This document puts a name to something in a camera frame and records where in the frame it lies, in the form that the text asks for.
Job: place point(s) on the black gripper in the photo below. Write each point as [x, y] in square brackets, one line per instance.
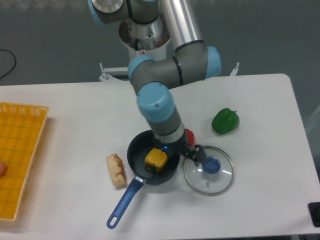
[195, 153]

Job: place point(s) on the glass pot lid blue knob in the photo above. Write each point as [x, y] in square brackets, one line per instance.
[212, 178]

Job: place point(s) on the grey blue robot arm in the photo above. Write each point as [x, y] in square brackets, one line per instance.
[152, 79]

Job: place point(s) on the red bell pepper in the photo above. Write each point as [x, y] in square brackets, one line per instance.
[190, 136]

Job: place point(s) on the yellow bell pepper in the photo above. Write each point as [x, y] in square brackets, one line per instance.
[155, 161]

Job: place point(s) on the green bell pepper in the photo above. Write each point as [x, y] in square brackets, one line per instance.
[225, 121]

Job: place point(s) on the toy bread slice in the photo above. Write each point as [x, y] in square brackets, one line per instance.
[116, 170]

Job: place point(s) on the black device at table edge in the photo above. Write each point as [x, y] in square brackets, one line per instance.
[314, 210]

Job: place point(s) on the yellow woven basket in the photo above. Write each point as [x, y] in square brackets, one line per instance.
[21, 127]

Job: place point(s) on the dark pot with blue handle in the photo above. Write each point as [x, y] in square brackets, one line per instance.
[137, 150]

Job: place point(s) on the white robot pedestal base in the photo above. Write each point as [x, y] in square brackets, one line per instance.
[147, 50]

